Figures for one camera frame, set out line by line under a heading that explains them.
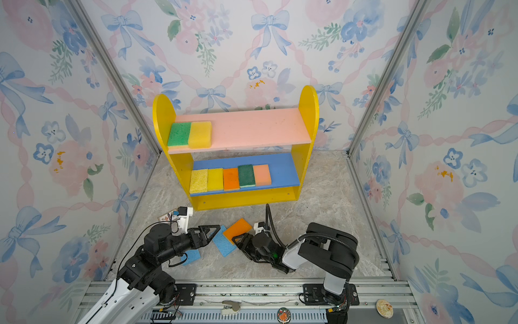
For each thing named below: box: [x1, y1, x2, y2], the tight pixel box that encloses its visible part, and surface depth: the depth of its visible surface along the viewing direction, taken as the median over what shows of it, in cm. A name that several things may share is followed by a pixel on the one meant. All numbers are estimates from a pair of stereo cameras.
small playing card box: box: [157, 208, 179, 222], surface depth 94 cm
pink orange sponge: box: [252, 164, 272, 187], surface depth 92 cm
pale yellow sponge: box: [222, 218, 253, 246], surface depth 90 cm
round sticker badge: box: [276, 307, 292, 324], surface depth 71 cm
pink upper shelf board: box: [167, 107, 313, 155], surface depth 75 cm
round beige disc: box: [375, 299, 394, 320], surface depth 73 cm
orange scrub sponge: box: [223, 168, 241, 192], surface depth 90 cm
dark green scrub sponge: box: [237, 164, 256, 188], surface depth 92 cm
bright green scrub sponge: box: [167, 122, 192, 147], surface depth 69 cm
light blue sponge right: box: [212, 224, 237, 258], surface depth 85 cm
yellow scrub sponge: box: [207, 168, 224, 192], surface depth 90 cm
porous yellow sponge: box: [188, 168, 209, 194], surface depth 90 cm
